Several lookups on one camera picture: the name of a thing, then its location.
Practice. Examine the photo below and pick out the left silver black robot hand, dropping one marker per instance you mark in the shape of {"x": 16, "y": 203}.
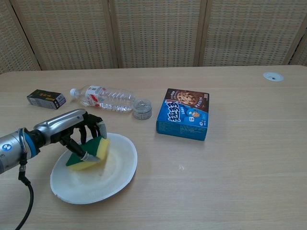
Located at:
{"x": 57, "y": 124}

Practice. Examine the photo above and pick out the blue brown cookie box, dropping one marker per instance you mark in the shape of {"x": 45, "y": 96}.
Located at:
{"x": 182, "y": 115}

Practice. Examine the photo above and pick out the small black gold-print box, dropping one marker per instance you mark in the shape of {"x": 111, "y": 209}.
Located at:
{"x": 43, "y": 97}

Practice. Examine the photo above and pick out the white round plate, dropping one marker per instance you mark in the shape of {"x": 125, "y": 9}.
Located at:
{"x": 108, "y": 184}

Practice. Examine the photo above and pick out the small round clear tin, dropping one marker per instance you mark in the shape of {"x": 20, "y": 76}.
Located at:
{"x": 142, "y": 110}

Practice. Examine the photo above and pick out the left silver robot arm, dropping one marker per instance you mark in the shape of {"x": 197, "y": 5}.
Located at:
{"x": 9, "y": 153}

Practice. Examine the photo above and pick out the clear plastic water bottle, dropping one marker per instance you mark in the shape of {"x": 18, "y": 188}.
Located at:
{"x": 112, "y": 98}

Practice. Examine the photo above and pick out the white round table grommet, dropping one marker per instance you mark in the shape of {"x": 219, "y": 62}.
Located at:
{"x": 273, "y": 76}

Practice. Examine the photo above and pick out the woven wood-framed screen panel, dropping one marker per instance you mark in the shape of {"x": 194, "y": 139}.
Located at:
{"x": 12, "y": 40}
{"x": 67, "y": 33}
{"x": 302, "y": 55}
{"x": 158, "y": 33}
{"x": 251, "y": 31}

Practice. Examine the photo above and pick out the yellow green sponge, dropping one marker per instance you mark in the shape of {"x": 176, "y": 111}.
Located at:
{"x": 104, "y": 148}

